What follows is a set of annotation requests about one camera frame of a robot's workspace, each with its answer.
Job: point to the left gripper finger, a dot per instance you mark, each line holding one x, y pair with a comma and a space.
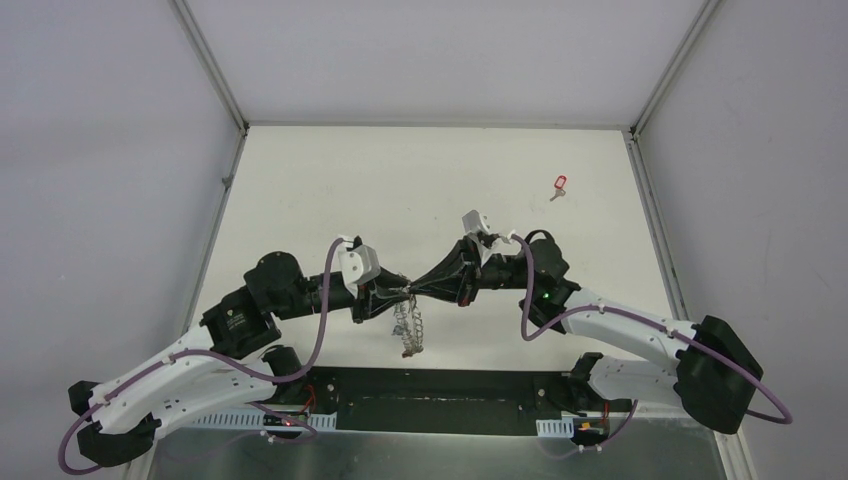
381, 299
390, 280

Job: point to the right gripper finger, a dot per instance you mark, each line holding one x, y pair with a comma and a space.
450, 290
452, 265

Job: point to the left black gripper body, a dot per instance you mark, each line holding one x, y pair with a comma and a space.
361, 301

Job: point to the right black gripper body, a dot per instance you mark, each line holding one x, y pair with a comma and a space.
491, 272

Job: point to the metal disc keyring holder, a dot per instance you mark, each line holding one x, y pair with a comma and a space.
409, 326

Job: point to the key with red tag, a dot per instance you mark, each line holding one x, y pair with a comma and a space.
559, 188

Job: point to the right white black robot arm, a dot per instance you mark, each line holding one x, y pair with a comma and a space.
702, 368

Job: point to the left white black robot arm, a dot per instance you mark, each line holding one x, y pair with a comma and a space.
258, 341

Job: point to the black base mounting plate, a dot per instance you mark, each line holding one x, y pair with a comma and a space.
432, 401

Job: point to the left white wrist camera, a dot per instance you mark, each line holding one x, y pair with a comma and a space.
358, 262

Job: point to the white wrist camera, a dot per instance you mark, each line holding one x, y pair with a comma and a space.
358, 262
475, 225

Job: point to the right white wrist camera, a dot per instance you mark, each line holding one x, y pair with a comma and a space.
475, 225

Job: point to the white slotted cable duct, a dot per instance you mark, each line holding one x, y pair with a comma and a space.
249, 419

